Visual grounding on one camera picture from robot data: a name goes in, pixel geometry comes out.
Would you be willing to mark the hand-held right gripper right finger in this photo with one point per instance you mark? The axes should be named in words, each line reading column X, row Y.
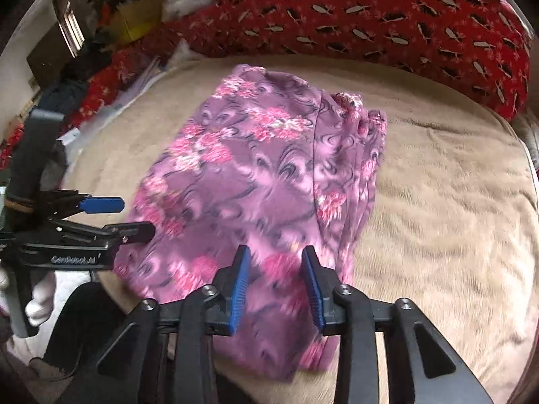
column 313, row 294

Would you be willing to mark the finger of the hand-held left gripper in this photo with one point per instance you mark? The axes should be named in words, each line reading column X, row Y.
column 134, row 230
column 103, row 205

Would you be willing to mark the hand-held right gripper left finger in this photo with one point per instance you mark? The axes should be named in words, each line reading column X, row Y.
column 238, row 292

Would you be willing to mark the purple floral garment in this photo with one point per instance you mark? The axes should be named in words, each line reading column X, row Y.
column 252, row 155

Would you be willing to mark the dark clothes pile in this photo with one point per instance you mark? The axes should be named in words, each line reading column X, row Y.
column 71, row 84

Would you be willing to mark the person's left hand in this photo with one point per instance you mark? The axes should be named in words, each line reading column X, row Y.
column 42, row 298

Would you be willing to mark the red star-print cloth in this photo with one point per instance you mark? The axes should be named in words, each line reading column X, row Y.
column 99, row 88

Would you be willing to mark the dark wooden cabinet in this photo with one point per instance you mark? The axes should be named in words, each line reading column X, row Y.
column 44, row 57

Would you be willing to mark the person's leg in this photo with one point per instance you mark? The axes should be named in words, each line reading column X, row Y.
column 84, row 324

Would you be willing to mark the stack of white papers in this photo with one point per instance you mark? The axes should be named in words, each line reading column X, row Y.
column 139, row 82

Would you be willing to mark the beige fleece blanket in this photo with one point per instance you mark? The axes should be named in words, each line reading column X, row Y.
column 442, row 219

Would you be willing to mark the yellow box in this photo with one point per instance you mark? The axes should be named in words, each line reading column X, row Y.
column 139, row 30

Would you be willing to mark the white cloth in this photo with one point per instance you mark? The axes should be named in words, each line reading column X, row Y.
column 183, row 52

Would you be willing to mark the cardboard box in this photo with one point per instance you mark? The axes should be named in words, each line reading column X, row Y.
column 134, row 10

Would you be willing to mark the grey cloth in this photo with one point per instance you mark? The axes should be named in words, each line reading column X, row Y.
column 526, row 139

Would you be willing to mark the red patterned blanket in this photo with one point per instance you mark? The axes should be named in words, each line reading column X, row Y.
column 379, row 17

